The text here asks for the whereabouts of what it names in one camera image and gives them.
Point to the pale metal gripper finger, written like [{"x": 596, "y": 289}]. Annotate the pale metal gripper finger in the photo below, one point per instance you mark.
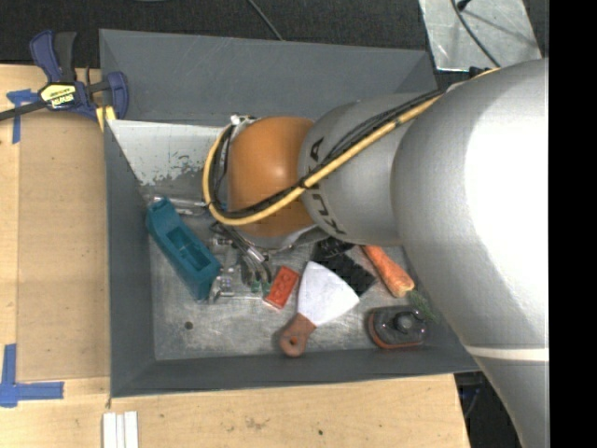
[
  {"x": 230, "y": 273},
  {"x": 223, "y": 293}
]

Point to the teal hollow block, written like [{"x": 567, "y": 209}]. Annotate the teal hollow block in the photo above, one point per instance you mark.
[{"x": 173, "y": 231}]

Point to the grey metal bin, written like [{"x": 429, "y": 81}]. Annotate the grey metal bin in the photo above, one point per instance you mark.
[{"x": 224, "y": 334}]

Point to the black and orange oval thing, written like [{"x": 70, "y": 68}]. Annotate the black and orange oval thing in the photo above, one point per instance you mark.
[{"x": 396, "y": 327}]

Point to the pale wood flat board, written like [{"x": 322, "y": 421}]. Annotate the pale wood flat board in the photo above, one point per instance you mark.
[{"x": 60, "y": 250}]

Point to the orange toy carrot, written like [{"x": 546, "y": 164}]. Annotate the orange toy carrot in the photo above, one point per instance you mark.
[{"x": 388, "y": 269}]

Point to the red toy brick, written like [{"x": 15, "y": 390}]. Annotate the red toy brick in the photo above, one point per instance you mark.
[{"x": 281, "y": 288}]

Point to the black ribbed foam piece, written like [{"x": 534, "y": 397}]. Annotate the black ribbed foam piece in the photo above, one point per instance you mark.
[{"x": 356, "y": 273}]

